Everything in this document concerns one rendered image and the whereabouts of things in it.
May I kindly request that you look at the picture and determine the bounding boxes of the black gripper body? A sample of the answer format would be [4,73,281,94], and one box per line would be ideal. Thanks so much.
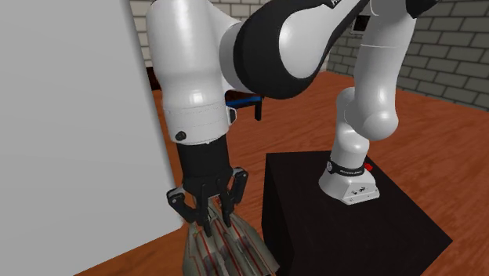
[176,135,234,198]

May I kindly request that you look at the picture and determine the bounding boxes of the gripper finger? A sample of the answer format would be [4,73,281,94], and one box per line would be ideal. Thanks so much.
[219,166,250,228]
[166,187,213,238]

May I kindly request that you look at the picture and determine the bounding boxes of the grey toy craft red stripes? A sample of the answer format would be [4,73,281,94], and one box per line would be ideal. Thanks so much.
[181,198,281,276]

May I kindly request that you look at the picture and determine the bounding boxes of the blue and black furniture piece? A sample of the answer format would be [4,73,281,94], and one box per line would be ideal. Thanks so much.
[225,94,265,122]

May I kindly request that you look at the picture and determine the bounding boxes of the black robot stand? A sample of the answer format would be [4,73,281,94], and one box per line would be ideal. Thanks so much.
[261,150,454,276]

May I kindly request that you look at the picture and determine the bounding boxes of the white framed dark wall picture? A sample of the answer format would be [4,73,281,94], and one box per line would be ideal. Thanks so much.
[350,14,371,36]

